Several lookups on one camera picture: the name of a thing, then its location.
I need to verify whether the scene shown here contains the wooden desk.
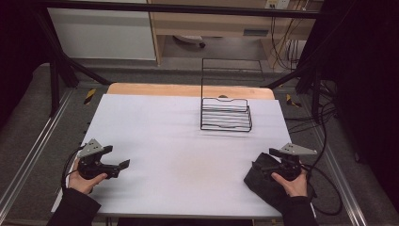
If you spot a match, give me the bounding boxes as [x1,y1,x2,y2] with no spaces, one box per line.
[147,0,325,68]

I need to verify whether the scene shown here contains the yellow-handled tool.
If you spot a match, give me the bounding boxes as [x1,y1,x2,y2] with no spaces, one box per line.
[83,88,97,105]

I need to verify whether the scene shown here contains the black wire rack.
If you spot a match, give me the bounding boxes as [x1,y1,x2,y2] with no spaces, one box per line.
[199,57,264,133]

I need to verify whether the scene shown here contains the white power strip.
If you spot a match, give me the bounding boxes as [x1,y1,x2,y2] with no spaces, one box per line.
[263,0,292,10]

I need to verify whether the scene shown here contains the black curtain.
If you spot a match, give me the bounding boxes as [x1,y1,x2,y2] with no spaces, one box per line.
[0,0,52,127]
[322,0,399,205]

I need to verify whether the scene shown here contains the white table sheet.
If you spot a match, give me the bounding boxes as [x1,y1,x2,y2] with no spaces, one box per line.
[50,93,293,219]

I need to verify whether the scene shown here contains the black horizontal frame bar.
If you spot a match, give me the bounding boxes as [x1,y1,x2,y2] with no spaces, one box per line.
[31,0,330,20]

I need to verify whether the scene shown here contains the dark cloth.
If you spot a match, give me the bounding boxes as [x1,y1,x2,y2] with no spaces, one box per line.
[243,152,296,215]

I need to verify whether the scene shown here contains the person's right hand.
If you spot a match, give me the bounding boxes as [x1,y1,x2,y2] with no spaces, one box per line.
[270,169,311,199]

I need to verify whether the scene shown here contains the black metal stand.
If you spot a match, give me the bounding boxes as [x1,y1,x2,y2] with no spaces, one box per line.
[263,58,325,124]
[31,6,113,118]

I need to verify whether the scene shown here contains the white cabinet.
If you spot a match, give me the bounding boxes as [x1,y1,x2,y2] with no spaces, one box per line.
[47,0,157,61]

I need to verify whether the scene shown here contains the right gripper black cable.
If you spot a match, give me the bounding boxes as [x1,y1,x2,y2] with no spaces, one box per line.
[300,164,343,218]

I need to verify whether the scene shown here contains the black floor cables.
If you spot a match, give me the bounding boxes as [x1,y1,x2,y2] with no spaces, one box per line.
[283,79,339,134]

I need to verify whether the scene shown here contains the white chair base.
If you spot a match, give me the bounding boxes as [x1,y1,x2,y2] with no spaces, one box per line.
[172,34,207,50]

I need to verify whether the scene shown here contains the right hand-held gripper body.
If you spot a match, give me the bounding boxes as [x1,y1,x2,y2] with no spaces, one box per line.
[272,142,319,182]

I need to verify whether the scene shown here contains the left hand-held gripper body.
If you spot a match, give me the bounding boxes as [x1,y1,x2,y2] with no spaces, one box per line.
[76,138,120,181]

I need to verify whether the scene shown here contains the aluminium rail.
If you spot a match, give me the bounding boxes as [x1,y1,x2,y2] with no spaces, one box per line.
[0,89,75,218]
[308,124,369,226]

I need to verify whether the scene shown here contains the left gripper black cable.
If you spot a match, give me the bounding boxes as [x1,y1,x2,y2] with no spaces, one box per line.
[60,145,87,193]

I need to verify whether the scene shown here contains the hanging cable bundle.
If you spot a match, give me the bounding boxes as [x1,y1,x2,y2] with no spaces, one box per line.
[269,16,307,73]

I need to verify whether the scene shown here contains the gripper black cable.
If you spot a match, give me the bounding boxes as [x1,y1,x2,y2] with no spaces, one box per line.
[300,164,343,218]
[60,145,87,193]

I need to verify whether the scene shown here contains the person's left hand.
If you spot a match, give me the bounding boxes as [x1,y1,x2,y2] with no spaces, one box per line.
[68,157,108,195]

